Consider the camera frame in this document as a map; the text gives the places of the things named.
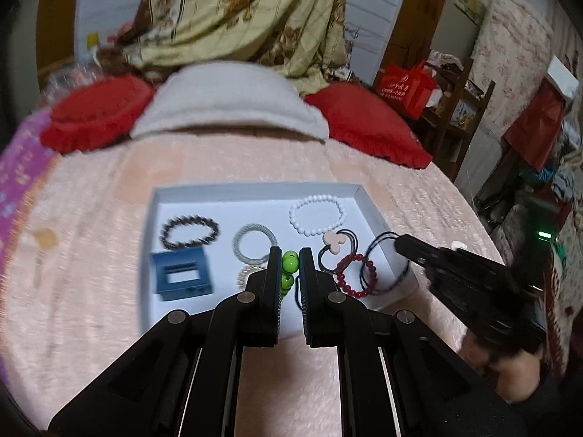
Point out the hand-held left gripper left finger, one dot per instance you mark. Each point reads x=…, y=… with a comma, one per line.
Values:
x=277, y=273

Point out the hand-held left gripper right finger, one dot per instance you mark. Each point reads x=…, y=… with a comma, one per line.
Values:
x=304, y=273

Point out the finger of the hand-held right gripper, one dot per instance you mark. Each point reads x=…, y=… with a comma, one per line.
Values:
x=419, y=255

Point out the white cardboard box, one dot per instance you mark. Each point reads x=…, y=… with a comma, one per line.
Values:
x=268, y=205

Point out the person's right hand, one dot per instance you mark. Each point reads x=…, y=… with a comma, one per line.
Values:
x=501, y=368

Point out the dark clothing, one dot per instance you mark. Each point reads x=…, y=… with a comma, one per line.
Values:
x=542, y=396

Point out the blue hair claw clip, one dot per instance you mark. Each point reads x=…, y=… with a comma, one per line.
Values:
x=159, y=277

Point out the wooden shelf rack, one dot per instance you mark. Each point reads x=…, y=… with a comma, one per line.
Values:
x=455, y=114

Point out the red frilled pillow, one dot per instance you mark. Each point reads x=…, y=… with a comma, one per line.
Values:
x=91, y=109
x=364, y=118

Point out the red shopping bag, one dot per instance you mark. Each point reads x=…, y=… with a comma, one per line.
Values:
x=405, y=89

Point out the red garment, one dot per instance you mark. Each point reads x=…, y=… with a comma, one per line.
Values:
x=537, y=123

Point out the beige pillow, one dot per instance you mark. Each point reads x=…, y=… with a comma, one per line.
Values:
x=227, y=100

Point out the pink fluffy blanket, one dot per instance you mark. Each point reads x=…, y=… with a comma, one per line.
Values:
x=91, y=327

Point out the yellow floral quilt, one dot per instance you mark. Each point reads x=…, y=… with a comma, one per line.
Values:
x=255, y=9

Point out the purple patterned sheet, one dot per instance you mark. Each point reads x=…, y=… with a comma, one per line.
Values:
x=22, y=177

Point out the yellow cap bottle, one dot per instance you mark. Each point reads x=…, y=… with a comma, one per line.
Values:
x=92, y=42

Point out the wooden door post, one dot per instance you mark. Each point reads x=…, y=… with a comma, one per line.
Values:
x=416, y=9
x=54, y=18

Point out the wall picture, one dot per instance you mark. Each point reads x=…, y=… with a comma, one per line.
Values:
x=469, y=0

